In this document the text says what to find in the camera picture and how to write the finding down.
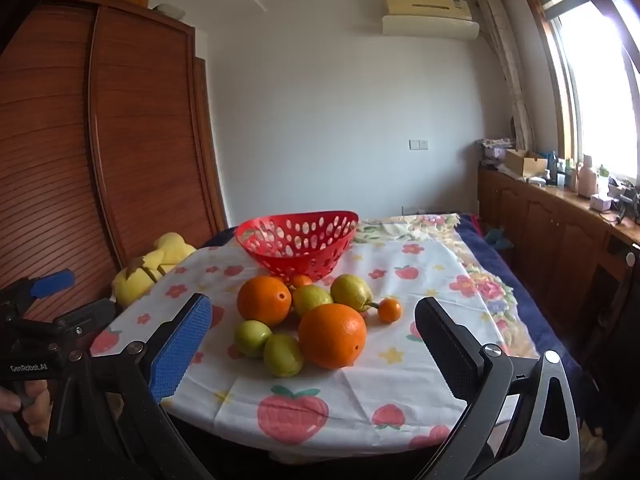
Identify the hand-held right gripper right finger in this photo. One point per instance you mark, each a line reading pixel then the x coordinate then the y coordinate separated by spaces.
pixel 450 355

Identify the floral blanket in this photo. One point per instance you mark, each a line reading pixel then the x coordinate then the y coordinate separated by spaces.
pixel 480 280

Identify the red perforated plastic basket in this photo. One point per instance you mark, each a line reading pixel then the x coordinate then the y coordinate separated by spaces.
pixel 300 260

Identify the white wall switch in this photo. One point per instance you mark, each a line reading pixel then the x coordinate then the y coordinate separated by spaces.
pixel 418 144

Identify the yellow plush toy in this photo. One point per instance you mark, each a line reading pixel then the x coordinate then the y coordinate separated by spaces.
pixel 145 270

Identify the small white box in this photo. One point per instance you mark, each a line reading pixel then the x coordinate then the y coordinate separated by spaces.
pixel 599 202

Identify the wall air conditioner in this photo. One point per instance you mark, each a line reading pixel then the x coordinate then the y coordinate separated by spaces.
pixel 430 22

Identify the dark blue blanket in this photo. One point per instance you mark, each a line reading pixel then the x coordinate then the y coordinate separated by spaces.
pixel 530 310

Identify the cardboard box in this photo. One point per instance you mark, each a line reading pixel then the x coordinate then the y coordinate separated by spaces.
pixel 525 162

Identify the pink bottle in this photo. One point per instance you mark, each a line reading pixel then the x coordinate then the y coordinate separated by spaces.
pixel 586 180

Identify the window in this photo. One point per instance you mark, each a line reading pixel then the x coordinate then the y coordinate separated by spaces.
pixel 600 85

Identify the person's left hand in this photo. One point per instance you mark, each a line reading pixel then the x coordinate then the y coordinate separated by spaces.
pixel 35 405

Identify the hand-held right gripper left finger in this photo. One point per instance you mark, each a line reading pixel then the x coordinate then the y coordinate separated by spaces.
pixel 180 347

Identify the patterned rolled curtain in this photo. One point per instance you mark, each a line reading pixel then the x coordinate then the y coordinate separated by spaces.
pixel 510 70

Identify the large orange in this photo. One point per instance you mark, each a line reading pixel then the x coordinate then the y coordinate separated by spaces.
pixel 264 301
pixel 332 336

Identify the wooden sideboard cabinet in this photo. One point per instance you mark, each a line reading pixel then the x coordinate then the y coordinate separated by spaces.
pixel 540 230

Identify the small tangerine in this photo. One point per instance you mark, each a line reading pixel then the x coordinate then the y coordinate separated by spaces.
pixel 389 310
pixel 301 281

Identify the yellow-green lemon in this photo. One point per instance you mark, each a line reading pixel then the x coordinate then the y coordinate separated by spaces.
pixel 312 301

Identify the white strawberry print cloth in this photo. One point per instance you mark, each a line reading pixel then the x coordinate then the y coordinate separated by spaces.
pixel 380 395

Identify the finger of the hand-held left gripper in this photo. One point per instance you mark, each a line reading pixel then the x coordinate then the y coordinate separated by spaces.
pixel 87 315
pixel 50 283

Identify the small round green fruit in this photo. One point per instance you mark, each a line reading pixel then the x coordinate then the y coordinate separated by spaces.
pixel 283 356
pixel 252 338

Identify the yellow-green pear with stem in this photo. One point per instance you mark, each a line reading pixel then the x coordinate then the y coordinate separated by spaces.
pixel 350 291

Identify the brown wooden wardrobe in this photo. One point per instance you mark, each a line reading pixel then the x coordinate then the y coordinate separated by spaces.
pixel 125 135

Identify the teal cloth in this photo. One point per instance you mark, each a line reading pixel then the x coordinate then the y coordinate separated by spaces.
pixel 497 238

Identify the blue bottle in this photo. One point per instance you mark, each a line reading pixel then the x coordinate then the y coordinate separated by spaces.
pixel 552 165

